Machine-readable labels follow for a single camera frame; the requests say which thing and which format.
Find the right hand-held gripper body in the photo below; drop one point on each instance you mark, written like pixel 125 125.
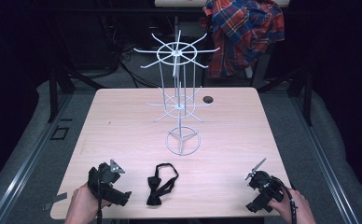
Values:
pixel 264 191

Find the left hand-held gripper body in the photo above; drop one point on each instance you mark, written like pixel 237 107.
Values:
pixel 107 188

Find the black bow tie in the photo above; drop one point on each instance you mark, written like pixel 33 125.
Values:
pixel 157 191

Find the red blue plaid shirt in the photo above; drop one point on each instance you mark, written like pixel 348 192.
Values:
pixel 244 34

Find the aluminium floor rail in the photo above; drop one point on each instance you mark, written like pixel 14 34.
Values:
pixel 26 161
pixel 325 161

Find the black metal frame stand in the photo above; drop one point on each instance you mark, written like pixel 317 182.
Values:
pixel 56 90
pixel 303 90

